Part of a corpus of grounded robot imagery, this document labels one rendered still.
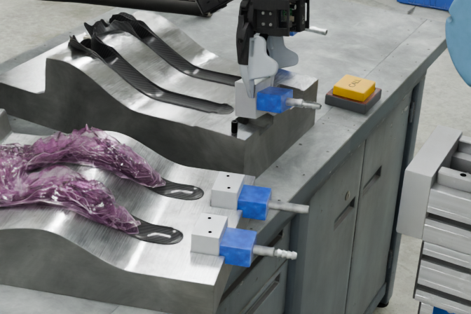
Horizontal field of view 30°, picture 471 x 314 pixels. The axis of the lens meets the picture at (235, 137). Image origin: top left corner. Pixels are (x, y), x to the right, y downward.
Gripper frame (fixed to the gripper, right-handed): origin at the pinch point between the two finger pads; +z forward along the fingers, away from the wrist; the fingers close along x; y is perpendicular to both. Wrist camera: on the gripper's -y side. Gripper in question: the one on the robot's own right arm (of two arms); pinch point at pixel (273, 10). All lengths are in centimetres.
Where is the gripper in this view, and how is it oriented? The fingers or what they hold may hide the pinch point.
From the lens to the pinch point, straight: 162.0
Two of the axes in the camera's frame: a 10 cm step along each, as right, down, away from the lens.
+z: -0.3, 8.8, 4.8
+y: 8.7, 2.6, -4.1
